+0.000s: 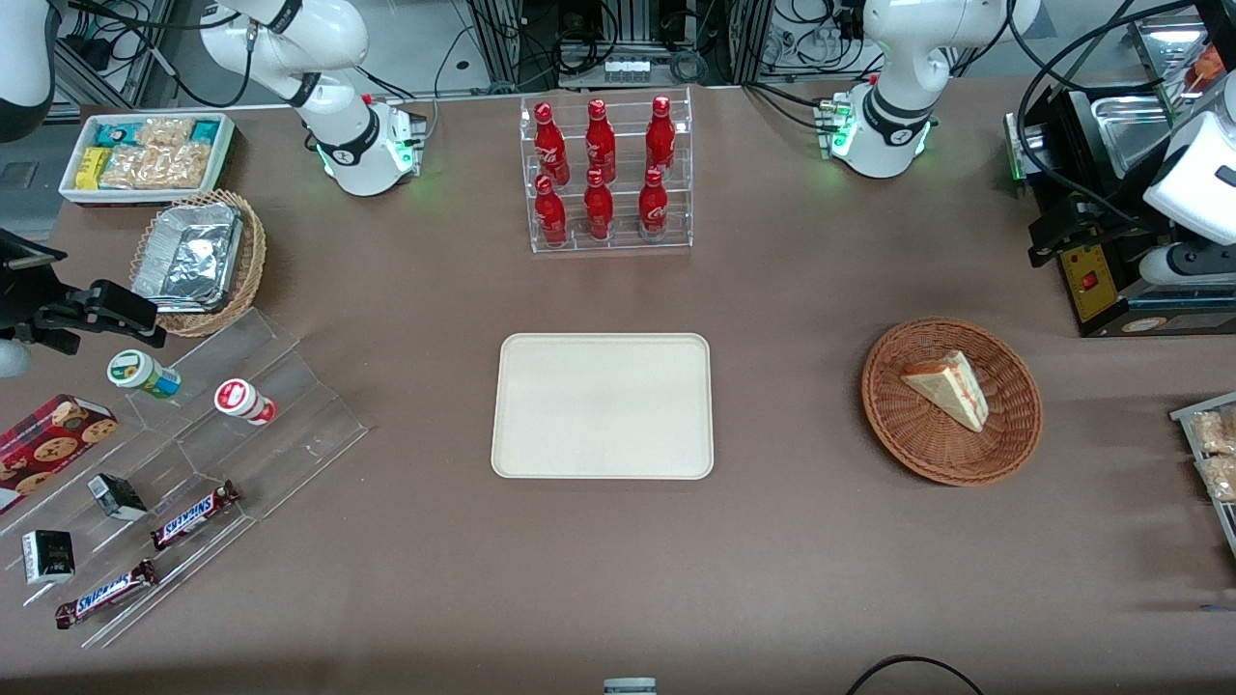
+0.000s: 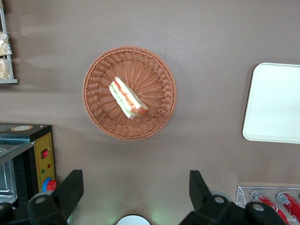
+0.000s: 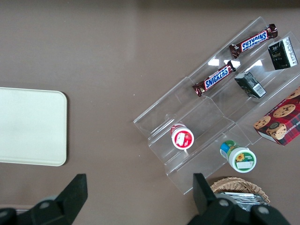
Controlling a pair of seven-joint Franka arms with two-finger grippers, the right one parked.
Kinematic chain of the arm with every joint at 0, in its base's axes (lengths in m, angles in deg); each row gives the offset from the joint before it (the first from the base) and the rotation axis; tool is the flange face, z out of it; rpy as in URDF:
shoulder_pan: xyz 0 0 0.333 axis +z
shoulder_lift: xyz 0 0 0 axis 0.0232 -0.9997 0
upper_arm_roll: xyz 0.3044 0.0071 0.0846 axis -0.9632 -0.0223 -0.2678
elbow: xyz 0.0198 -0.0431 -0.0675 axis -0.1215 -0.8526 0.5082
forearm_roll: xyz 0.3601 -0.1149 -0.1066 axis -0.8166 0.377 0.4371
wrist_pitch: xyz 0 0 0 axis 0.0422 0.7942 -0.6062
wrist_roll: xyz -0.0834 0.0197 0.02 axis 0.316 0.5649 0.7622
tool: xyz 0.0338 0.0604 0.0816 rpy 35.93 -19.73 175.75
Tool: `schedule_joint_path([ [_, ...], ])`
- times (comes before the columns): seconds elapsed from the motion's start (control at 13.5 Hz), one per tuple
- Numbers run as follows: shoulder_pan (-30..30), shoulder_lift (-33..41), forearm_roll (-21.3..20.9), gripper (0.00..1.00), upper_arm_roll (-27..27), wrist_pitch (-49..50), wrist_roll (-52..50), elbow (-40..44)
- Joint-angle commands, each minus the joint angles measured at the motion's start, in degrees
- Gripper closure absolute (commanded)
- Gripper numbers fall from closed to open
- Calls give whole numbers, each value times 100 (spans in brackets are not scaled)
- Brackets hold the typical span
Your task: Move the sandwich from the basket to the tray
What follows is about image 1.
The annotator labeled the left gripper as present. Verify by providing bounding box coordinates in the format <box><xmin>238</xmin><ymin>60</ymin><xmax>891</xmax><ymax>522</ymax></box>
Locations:
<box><xmin>1027</xmin><ymin>191</ymin><xmax>1158</xmax><ymax>268</ymax></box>

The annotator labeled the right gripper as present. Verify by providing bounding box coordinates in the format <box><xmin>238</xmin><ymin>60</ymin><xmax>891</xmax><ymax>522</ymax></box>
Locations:
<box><xmin>0</xmin><ymin>229</ymin><xmax>168</xmax><ymax>356</ymax></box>

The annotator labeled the triangular sandwich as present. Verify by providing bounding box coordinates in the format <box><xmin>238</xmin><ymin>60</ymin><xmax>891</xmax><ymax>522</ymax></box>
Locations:
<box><xmin>901</xmin><ymin>350</ymin><xmax>991</xmax><ymax>433</ymax></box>

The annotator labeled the light oval wicker basket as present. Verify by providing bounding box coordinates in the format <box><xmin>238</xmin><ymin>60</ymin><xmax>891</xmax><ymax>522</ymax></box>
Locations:
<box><xmin>129</xmin><ymin>189</ymin><xmax>267</xmax><ymax>338</ymax></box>

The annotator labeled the round brown wicker basket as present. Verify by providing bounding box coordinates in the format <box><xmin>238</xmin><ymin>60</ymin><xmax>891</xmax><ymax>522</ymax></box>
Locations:
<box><xmin>861</xmin><ymin>318</ymin><xmax>1044</xmax><ymax>487</ymax></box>

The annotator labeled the grey metal snack tray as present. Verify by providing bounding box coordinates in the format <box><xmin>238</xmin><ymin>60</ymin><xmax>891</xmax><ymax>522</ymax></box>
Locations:
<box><xmin>1170</xmin><ymin>391</ymin><xmax>1236</xmax><ymax>561</ymax></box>

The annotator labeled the beige rectangular tray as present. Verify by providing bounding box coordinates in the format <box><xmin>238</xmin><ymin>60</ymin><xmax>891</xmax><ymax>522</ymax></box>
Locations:
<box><xmin>491</xmin><ymin>333</ymin><xmax>715</xmax><ymax>481</ymax></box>

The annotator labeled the green lid yogurt cup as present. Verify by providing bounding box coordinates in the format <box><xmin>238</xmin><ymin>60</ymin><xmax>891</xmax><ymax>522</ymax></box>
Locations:
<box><xmin>107</xmin><ymin>349</ymin><xmax>182</xmax><ymax>400</ymax></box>

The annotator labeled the black machine with yellow panel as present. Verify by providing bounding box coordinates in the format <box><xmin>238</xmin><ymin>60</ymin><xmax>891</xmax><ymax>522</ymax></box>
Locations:
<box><xmin>1004</xmin><ymin>82</ymin><xmax>1236</xmax><ymax>339</ymax></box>

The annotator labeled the aluminium foil container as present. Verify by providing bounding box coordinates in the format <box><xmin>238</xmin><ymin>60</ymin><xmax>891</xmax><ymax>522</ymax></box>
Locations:
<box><xmin>131</xmin><ymin>202</ymin><xmax>244</xmax><ymax>315</ymax></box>

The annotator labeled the red tartan cookie box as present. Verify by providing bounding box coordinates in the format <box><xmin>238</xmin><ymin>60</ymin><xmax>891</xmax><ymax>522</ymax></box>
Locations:
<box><xmin>0</xmin><ymin>394</ymin><xmax>119</xmax><ymax>515</ymax></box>

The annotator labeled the white rectangular snack bin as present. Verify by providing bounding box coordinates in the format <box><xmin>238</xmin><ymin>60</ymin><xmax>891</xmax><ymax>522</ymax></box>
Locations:
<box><xmin>59</xmin><ymin>112</ymin><xmax>237</xmax><ymax>206</ymax></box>

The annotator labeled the clear cracker packet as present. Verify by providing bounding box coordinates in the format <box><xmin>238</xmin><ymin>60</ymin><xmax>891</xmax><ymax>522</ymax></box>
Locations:
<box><xmin>1190</xmin><ymin>409</ymin><xmax>1236</xmax><ymax>456</ymax></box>
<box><xmin>99</xmin><ymin>145</ymin><xmax>161</xmax><ymax>190</ymax></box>
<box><xmin>154</xmin><ymin>143</ymin><xmax>214</xmax><ymax>190</ymax></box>
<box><xmin>135</xmin><ymin>118</ymin><xmax>197</xmax><ymax>149</ymax></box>
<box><xmin>1197</xmin><ymin>454</ymin><xmax>1236</xmax><ymax>504</ymax></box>

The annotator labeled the red lid yogurt cup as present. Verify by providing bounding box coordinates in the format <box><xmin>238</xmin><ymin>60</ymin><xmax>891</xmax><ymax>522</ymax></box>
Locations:
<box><xmin>214</xmin><ymin>378</ymin><xmax>278</xmax><ymax>427</ymax></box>

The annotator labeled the small black box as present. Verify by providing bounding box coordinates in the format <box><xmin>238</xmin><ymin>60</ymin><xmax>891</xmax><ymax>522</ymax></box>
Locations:
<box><xmin>88</xmin><ymin>473</ymin><xmax>148</xmax><ymax>522</ymax></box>
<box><xmin>22</xmin><ymin>529</ymin><xmax>75</xmax><ymax>586</ymax></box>

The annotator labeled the snickers chocolate bar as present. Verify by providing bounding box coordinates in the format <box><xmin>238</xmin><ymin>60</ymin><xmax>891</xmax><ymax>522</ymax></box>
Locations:
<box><xmin>55</xmin><ymin>559</ymin><xmax>158</xmax><ymax>630</ymax></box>
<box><xmin>151</xmin><ymin>481</ymin><xmax>240</xmax><ymax>551</ymax></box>

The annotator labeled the clear acrylic tiered display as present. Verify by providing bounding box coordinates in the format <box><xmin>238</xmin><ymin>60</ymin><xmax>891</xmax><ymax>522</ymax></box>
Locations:
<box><xmin>0</xmin><ymin>307</ymin><xmax>370</xmax><ymax>650</ymax></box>

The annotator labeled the red cola bottle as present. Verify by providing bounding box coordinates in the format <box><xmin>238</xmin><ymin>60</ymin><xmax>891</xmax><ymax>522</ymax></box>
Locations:
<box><xmin>645</xmin><ymin>95</ymin><xmax>677</xmax><ymax>177</ymax></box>
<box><xmin>583</xmin><ymin>170</ymin><xmax>615</xmax><ymax>242</ymax></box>
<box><xmin>585</xmin><ymin>98</ymin><xmax>617</xmax><ymax>182</ymax></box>
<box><xmin>638</xmin><ymin>167</ymin><xmax>670</xmax><ymax>240</ymax></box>
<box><xmin>534</xmin><ymin>102</ymin><xmax>571</xmax><ymax>186</ymax></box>
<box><xmin>534</xmin><ymin>175</ymin><xmax>569</xmax><ymax>248</ymax></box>

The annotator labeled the clear acrylic bottle rack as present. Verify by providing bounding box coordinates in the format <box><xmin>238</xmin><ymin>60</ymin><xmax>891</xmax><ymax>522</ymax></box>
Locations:
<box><xmin>520</xmin><ymin>87</ymin><xmax>694</xmax><ymax>255</ymax></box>

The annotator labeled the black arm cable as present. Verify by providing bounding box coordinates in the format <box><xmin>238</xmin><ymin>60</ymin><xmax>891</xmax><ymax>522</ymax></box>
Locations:
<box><xmin>1016</xmin><ymin>0</ymin><xmax>1203</xmax><ymax>229</ymax></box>

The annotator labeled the black cable loop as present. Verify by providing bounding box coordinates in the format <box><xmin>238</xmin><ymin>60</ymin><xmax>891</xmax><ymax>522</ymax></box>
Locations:
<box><xmin>846</xmin><ymin>654</ymin><xmax>986</xmax><ymax>695</ymax></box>

